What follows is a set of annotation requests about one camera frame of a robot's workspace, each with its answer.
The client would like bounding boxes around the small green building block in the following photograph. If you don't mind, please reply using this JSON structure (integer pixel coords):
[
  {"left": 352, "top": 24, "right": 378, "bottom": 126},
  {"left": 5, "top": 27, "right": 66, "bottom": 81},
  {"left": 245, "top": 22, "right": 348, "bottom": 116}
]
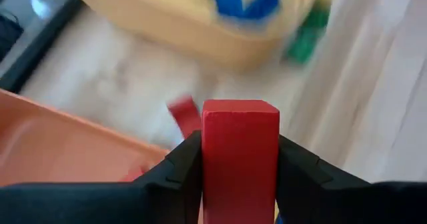
[
  {"left": 305, "top": 5, "right": 332, "bottom": 35},
  {"left": 284, "top": 30, "right": 318, "bottom": 65}
]

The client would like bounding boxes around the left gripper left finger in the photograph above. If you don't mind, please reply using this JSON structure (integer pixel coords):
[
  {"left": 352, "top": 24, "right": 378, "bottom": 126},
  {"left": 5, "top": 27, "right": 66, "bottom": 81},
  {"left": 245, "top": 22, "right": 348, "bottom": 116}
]
[{"left": 133, "top": 130, "right": 203, "bottom": 224}]

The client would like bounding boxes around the black aluminium table frame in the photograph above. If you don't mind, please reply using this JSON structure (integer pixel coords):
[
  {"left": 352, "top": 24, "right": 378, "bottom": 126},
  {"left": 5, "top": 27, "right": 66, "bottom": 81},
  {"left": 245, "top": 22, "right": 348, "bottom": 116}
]
[{"left": 0, "top": 0, "right": 85, "bottom": 94}]

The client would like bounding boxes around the large blue building block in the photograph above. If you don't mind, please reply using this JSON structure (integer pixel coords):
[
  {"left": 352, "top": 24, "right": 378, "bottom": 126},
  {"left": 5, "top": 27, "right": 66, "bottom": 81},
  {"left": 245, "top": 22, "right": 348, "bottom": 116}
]
[{"left": 199, "top": 0, "right": 250, "bottom": 19}]

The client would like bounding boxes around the red rectangular block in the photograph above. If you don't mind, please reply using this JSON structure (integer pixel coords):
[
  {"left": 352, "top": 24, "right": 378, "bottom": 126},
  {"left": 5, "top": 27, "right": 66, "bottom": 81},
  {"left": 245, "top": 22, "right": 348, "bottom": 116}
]
[{"left": 201, "top": 99, "right": 281, "bottom": 224}]

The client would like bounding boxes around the yellow plastic bin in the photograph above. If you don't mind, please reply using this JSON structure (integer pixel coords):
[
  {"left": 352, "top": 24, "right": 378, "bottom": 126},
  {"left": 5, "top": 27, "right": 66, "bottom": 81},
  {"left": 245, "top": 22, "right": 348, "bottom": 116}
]
[{"left": 65, "top": 0, "right": 334, "bottom": 73}]

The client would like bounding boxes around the orange plastic bin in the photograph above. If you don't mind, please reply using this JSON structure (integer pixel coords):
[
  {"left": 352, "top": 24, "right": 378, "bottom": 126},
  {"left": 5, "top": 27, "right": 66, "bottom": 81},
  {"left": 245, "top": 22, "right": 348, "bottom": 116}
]
[{"left": 0, "top": 89, "right": 171, "bottom": 187}]

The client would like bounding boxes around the small red block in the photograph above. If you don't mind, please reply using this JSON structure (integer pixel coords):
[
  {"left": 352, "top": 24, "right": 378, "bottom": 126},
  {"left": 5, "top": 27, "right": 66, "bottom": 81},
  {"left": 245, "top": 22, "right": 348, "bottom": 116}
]
[{"left": 165, "top": 95, "right": 203, "bottom": 139}]

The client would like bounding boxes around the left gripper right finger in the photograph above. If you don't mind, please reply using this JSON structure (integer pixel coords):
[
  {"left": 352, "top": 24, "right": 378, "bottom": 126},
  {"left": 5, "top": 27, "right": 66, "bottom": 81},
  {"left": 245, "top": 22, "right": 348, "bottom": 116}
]
[{"left": 276, "top": 134, "right": 350, "bottom": 224}]

